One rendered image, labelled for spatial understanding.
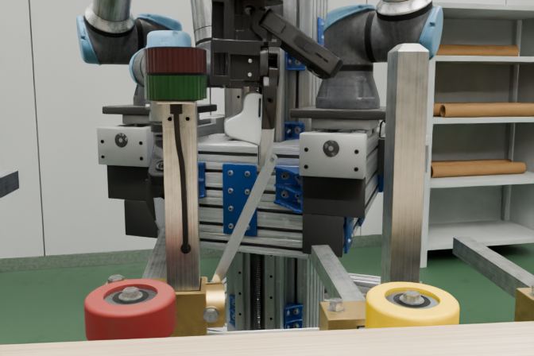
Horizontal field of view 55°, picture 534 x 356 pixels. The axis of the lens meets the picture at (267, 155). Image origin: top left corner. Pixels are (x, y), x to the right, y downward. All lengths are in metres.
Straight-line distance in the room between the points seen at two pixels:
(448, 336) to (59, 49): 2.96
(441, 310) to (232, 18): 0.39
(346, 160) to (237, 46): 0.51
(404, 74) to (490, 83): 3.30
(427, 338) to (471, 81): 3.40
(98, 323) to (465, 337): 0.30
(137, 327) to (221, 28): 0.36
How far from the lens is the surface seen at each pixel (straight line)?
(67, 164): 3.25
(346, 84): 1.18
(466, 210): 3.90
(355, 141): 1.05
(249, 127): 0.62
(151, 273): 0.68
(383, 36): 1.16
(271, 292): 1.45
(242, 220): 0.65
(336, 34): 1.20
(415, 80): 0.59
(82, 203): 3.29
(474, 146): 3.85
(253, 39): 0.63
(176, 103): 0.50
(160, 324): 0.48
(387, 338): 0.43
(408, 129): 0.59
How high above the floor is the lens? 1.09
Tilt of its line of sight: 8 degrees down
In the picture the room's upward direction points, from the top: straight up
